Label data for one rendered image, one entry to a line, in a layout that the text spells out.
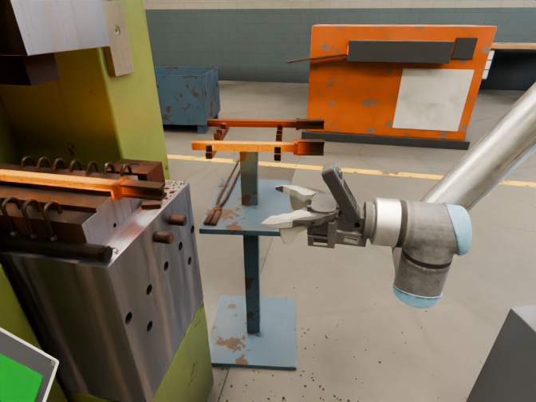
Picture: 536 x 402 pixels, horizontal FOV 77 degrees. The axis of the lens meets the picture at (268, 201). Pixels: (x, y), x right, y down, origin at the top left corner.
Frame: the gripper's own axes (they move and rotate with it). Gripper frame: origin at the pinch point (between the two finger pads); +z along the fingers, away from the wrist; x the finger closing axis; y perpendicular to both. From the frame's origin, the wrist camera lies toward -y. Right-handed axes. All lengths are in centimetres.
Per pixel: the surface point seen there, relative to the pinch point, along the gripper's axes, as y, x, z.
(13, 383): -0.4, -42.4, 16.9
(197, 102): 59, 337, 158
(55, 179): -1.0, -1.5, 47.1
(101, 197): 0.8, -3.8, 34.6
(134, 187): -1.1, -1.5, 28.1
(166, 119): 81, 333, 200
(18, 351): -0.5, -39.3, 19.4
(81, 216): 1.8, -10.0, 34.9
